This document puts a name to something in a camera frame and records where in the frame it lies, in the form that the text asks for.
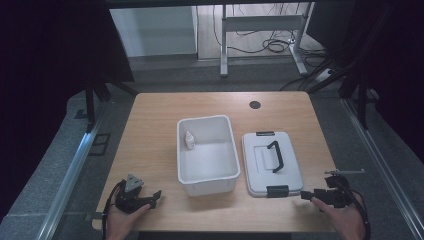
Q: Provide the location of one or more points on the white metal desk frame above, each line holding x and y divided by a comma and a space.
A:
263, 23

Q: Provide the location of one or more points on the dark curtain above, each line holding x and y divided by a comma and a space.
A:
43, 66
396, 50

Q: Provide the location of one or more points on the black floor bracket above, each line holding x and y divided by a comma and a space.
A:
99, 144

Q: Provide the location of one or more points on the person's right hand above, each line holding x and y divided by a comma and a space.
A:
343, 220

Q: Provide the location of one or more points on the white plastic storage box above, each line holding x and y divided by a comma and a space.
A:
210, 160

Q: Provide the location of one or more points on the aluminium rail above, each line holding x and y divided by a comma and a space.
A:
383, 160
66, 186

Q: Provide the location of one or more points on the white cabinet panel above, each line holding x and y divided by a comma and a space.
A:
153, 31

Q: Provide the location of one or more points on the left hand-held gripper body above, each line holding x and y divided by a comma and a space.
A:
131, 196

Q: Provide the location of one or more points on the black metal stand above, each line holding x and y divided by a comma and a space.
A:
90, 106
361, 100

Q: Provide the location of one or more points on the small white dropper bottle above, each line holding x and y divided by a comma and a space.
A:
189, 141

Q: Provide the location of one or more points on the black round table grommet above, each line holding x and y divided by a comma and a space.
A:
255, 104

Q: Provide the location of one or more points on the person's left hand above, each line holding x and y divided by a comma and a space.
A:
125, 221

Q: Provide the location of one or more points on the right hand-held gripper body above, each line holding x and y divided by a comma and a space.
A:
336, 195

